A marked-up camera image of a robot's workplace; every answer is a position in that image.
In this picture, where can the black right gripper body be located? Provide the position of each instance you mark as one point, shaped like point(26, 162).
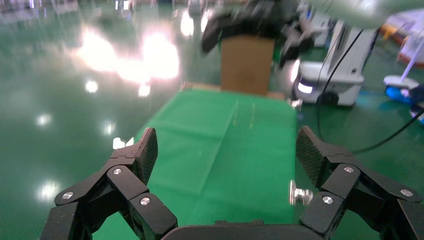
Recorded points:
point(258, 16)

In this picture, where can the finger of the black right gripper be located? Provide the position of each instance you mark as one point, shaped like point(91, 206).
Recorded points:
point(213, 31)
point(293, 48)

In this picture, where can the green cloth table mat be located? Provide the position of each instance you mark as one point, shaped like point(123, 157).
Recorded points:
point(225, 159)

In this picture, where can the large plain cardboard box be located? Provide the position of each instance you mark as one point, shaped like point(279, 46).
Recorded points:
point(246, 66)

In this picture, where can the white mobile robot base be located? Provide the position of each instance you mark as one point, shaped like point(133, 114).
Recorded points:
point(344, 76)

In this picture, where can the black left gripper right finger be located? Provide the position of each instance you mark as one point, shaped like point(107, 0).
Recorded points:
point(341, 180)

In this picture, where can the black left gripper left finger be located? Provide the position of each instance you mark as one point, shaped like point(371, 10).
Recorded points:
point(129, 185)

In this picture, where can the blue lit robot base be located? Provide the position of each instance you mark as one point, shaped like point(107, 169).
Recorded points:
point(399, 89)

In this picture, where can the silver table clamp bolt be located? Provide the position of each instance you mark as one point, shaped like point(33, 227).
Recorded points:
point(299, 195)
point(294, 103)

